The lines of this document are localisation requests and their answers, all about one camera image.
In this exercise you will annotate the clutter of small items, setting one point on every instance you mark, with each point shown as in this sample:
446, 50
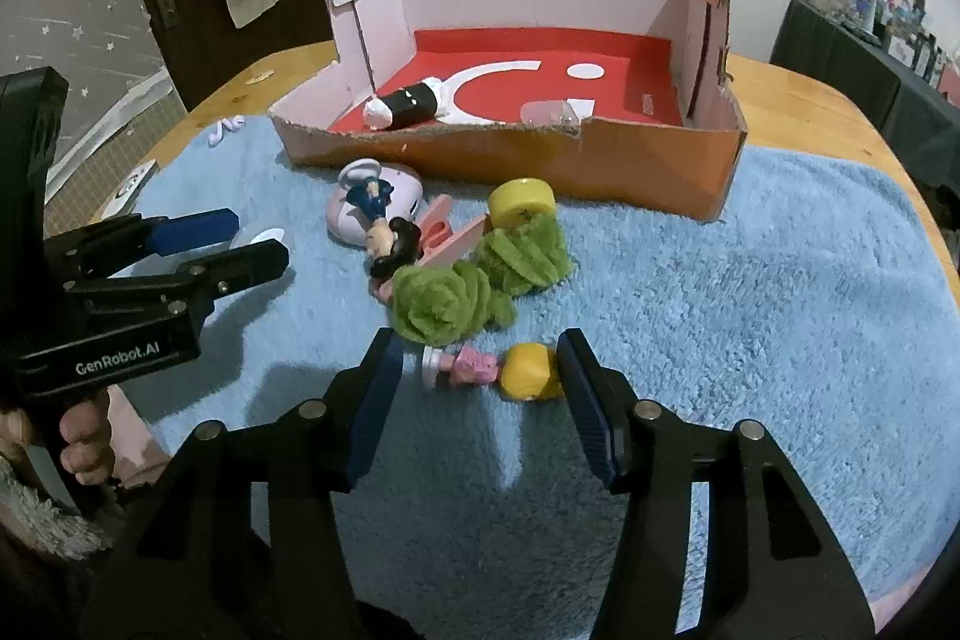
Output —
900, 21

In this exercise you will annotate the pink hair clip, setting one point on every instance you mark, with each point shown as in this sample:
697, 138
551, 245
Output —
450, 242

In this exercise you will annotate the clear round lid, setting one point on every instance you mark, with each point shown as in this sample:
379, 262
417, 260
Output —
259, 235

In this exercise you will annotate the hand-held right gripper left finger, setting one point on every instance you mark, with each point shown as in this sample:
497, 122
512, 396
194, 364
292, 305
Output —
375, 400

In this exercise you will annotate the white rectangular device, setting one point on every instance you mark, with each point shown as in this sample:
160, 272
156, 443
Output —
127, 190

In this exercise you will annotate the pink earbud case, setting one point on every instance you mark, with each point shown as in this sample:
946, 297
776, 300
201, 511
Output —
341, 221

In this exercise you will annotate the black-clothed side table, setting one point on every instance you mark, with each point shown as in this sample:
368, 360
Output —
840, 63

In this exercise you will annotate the orange cardboard box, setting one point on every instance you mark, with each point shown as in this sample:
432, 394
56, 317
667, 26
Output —
525, 168

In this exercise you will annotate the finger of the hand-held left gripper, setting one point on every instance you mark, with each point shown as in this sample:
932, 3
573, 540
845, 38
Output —
247, 265
195, 229

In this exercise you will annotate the pink earbud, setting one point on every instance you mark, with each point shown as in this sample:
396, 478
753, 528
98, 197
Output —
232, 124
216, 136

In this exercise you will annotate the small clear plastic case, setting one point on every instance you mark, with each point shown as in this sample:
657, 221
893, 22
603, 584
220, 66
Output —
549, 114

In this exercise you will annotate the yellow cylinder toy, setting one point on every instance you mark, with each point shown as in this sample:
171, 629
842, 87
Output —
517, 197

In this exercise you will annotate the blue fluffy mat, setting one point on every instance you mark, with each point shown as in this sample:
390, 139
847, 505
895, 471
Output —
750, 310

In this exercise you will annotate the green plush flower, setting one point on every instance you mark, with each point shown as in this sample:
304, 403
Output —
435, 302
525, 254

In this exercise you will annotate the small beige table sticker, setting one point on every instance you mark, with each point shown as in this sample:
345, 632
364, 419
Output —
262, 75

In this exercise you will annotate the person's left hand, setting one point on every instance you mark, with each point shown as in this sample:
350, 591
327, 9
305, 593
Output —
84, 445

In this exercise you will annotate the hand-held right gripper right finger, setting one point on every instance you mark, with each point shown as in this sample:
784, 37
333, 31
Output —
589, 407

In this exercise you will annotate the yellow-haired pink dress figurine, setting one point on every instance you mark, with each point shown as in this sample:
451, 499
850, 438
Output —
529, 370

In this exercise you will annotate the black-haired blue dress figurine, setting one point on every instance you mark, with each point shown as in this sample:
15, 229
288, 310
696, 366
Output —
401, 239

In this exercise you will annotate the black and white sushi toy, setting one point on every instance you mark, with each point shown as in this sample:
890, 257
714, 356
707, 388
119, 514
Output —
412, 102

